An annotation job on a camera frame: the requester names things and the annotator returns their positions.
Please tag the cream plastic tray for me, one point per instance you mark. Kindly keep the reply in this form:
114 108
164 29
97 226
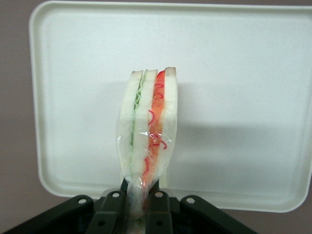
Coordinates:
219 97

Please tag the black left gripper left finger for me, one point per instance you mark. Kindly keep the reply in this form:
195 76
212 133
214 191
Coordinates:
109 212

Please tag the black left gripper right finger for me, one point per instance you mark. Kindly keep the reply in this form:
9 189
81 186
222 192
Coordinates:
158 212

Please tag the triangle sandwich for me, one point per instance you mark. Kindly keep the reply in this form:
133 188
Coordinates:
141 109

